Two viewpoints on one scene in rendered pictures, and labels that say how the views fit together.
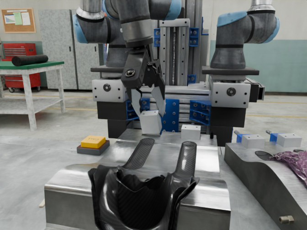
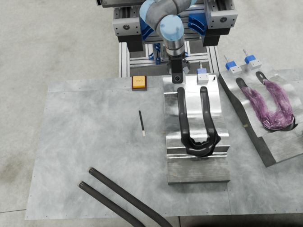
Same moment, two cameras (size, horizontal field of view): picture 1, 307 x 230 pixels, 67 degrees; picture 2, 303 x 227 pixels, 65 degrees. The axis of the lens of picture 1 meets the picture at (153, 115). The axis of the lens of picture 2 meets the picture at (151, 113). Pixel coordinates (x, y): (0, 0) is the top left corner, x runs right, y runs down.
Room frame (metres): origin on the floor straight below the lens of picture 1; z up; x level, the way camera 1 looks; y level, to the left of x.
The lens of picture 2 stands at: (0.04, 0.23, 1.88)
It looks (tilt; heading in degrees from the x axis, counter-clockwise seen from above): 66 degrees down; 353
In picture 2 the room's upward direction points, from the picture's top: 8 degrees counter-clockwise
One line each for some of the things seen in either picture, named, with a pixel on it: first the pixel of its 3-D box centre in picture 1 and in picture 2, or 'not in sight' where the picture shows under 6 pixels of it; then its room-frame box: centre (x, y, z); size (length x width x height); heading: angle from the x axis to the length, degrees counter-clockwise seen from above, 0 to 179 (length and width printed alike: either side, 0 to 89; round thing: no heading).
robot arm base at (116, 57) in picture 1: (121, 55); not in sight; (1.15, 0.16, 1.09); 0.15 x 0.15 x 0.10
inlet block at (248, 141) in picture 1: (244, 139); (230, 65); (0.66, -0.28, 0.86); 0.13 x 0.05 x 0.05; 5
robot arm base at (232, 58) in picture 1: (228, 56); not in sight; (1.05, -0.33, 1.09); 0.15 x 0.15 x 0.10
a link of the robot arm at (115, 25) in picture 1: (118, 29); not in sight; (1.14, 0.16, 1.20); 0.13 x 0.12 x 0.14; 115
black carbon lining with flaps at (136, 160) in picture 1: (157, 160); (196, 117); (0.40, -0.01, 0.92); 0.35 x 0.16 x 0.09; 168
